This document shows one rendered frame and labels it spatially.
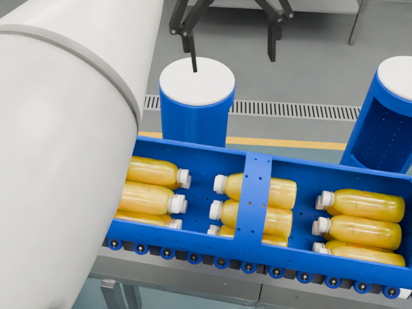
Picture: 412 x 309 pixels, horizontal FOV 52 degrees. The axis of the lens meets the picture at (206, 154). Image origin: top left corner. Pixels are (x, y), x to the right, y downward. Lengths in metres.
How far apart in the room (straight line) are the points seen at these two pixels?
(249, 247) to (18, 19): 0.88
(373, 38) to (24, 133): 3.95
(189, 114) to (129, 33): 1.27
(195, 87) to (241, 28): 2.37
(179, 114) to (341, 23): 2.83
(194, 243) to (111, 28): 0.86
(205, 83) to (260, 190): 0.67
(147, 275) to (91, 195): 1.11
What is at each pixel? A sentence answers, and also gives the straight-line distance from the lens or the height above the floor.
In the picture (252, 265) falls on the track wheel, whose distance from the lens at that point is 1.19.
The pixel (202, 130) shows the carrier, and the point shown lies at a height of 0.91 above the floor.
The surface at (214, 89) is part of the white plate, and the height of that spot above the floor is 1.04.
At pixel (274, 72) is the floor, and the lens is 3.41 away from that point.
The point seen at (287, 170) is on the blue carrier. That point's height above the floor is 1.10.
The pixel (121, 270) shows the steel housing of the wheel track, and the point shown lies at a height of 0.86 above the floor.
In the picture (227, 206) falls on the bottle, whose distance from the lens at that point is 1.07.
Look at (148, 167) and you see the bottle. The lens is 1.15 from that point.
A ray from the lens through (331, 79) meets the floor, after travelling 3.46.
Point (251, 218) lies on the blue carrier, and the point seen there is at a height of 1.19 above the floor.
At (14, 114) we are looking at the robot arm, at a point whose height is 1.90.
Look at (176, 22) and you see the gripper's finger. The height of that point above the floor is 1.65.
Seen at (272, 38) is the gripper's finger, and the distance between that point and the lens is 0.74.
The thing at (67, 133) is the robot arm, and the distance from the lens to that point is 0.19.
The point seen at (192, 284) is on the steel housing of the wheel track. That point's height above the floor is 0.86.
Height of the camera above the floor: 2.01
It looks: 48 degrees down
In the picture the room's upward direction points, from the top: 2 degrees clockwise
